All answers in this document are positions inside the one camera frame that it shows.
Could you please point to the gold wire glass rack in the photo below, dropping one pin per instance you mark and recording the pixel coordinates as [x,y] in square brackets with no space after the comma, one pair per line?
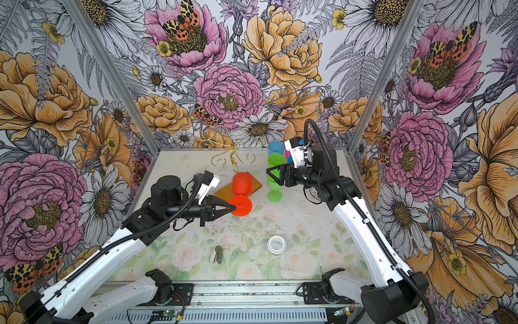
[230,154]

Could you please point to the light blue wine glass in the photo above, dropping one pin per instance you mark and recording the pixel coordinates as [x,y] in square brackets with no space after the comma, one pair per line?
[276,147]

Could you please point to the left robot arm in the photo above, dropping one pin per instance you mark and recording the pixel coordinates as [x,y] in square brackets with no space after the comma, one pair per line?
[72,301]

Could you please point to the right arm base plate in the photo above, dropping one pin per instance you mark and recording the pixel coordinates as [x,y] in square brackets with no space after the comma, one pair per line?
[313,294]

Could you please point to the red wine glass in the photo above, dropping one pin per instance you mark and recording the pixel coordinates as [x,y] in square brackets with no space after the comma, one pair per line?
[242,204]

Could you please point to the orange wooden rack base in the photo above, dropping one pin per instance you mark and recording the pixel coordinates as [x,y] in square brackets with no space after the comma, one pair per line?
[242,184]

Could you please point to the small grey key fob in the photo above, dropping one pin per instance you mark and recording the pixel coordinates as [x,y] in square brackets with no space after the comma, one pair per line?
[217,255]

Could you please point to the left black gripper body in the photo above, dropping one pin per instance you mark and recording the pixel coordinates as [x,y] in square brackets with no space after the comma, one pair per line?
[197,211]

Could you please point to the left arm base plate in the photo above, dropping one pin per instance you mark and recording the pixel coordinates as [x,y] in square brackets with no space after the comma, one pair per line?
[175,294]

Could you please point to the white round jar lid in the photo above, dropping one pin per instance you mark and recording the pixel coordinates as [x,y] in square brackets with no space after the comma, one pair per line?
[276,245]

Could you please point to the aluminium front rail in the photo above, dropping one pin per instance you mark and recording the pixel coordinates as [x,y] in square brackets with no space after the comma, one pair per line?
[220,302]

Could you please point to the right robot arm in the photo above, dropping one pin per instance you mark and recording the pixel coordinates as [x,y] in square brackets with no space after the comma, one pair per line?
[394,289]

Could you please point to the green wine glass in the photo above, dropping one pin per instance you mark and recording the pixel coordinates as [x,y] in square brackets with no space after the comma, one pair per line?
[274,195]
[276,160]

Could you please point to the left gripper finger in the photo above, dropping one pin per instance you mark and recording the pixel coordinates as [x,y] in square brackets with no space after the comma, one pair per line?
[215,214]
[219,204]

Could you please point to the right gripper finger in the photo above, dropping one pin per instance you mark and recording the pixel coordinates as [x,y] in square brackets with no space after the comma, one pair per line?
[273,177]
[277,169]

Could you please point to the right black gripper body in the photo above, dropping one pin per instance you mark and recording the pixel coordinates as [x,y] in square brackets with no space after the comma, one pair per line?
[303,175]

